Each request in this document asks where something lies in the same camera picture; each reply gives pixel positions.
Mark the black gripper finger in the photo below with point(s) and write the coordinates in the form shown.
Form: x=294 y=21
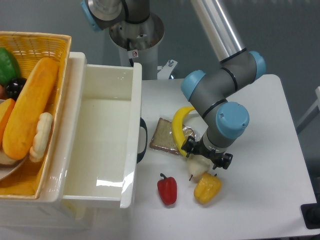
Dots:
x=189 y=146
x=222 y=161

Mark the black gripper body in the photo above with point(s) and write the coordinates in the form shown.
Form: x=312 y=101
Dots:
x=200 y=149

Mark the pale white pear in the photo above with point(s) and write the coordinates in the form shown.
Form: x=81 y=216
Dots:
x=197 y=166

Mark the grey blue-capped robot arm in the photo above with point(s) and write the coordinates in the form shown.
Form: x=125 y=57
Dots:
x=208 y=94

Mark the yellow banana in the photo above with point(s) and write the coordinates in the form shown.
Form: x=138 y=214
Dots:
x=177 y=127

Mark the wrapped brown bread slice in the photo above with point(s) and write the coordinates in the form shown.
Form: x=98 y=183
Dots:
x=162 y=139

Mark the yellow bell pepper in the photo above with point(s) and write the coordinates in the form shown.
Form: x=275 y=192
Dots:
x=207 y=188

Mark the red bell pepper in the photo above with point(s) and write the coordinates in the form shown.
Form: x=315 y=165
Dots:
x=167 y=189

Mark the white plastic drawer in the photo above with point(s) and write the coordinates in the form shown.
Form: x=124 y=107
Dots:
x=102 y=167

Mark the black object at edge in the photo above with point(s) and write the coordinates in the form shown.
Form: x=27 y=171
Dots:
x=311 y=215

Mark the white drawer cabinet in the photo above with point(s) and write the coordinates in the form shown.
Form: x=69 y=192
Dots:
x=50 y=210

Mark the small white twisted bread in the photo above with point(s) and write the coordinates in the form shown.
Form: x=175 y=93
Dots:
x=41 y=138

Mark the long orange baguette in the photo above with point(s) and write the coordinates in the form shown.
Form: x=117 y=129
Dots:
x=20 y=129

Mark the black round fruit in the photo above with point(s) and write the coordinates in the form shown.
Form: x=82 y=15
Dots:
x=14 y=87

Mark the yellow wicker basket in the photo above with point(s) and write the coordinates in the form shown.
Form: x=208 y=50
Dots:
x=25 y=183

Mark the orange wedge food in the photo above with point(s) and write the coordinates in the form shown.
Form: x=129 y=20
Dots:
x=6 y=108

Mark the green pepper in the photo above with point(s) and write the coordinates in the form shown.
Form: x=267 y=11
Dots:
x=9 y=67

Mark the black drawer handle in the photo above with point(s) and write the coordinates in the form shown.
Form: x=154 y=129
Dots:
x=142 y=140

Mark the white metal bracket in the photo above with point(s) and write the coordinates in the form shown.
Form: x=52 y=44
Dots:
x=166 y=72

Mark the white frame at right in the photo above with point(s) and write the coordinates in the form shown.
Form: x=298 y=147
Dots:
x=310 y=113

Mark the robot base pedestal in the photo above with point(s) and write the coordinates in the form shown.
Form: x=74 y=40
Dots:
x=138 y=43

